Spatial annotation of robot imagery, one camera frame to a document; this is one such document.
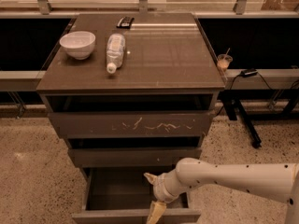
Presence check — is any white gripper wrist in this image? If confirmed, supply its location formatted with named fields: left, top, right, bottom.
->
left=144, top=171, right=187, bottom=224

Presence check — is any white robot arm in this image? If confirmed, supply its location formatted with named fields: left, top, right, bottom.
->
left=144, top=158, right=299, bottom=224

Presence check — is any top scratched grey drawer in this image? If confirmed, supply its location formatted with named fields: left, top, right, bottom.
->
left=47, top=94, right=216, bottom=139

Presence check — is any dark grey drawer cabinet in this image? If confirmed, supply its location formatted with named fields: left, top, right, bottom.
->
left=36, top=12, right=226, bottom=176

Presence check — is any black table leg stand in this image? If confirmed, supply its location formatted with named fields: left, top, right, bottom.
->
left=221, top=91, right=262, bottom=148

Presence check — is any plastic cup with straw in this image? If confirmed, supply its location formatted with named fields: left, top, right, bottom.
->
left=217, top=49, right=233, bottom=72

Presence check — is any black power adapter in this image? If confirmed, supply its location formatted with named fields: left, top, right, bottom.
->
left=240, top=68, right=258, bottom=77

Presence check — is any clear plastic water bottle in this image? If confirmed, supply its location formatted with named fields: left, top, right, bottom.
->
left=107, top=34, right=126, bottom=74

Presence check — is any white ceramic bowl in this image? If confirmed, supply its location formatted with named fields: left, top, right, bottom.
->
left=59, top=31, right=96, bottom=60

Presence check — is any black remote control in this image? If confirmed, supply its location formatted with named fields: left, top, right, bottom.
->
left=117, top=17, right=134, bottom=29

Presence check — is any black adapter cable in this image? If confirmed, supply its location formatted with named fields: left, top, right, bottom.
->
left=216, top=71, right=275, bottom=117

